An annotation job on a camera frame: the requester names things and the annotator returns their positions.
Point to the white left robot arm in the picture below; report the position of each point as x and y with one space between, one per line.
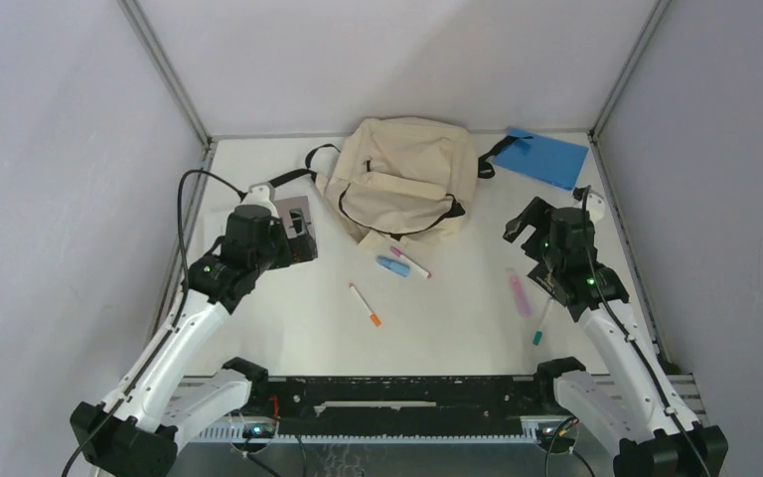
137 430

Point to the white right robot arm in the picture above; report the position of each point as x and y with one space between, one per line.
648 429

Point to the pink highlighter pen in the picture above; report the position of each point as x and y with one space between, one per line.
520 297

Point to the teal capped white marker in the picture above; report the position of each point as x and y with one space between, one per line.
542 321

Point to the grey hardcover book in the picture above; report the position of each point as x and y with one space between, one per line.
300 244

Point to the orange capped white marker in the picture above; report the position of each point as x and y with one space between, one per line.
364 303

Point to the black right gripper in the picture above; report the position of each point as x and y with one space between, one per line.
536 215

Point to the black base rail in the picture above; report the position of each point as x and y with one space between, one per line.
369 407

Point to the blue glue stick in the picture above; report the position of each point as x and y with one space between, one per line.
394 266

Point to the pink capped white marker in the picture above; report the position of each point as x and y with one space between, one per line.
414 265

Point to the beige canvas backpack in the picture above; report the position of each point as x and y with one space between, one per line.
409 180

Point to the blue notebook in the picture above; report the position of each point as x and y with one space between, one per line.
552 161

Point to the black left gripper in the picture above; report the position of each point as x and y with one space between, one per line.
287 252

